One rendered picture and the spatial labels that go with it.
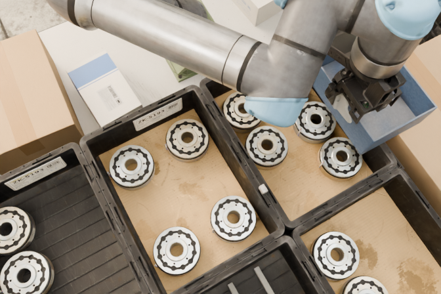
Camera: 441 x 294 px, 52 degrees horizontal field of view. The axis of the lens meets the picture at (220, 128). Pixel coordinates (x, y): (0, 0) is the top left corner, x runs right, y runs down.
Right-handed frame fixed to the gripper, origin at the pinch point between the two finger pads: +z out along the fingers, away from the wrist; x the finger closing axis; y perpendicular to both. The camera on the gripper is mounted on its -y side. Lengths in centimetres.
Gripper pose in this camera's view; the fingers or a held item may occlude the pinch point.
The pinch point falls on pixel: (340, 100)
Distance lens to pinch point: 87.7
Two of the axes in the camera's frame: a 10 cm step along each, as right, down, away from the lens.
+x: 8.9, -4.4, 1.2
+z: 0.4, 3.4, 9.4
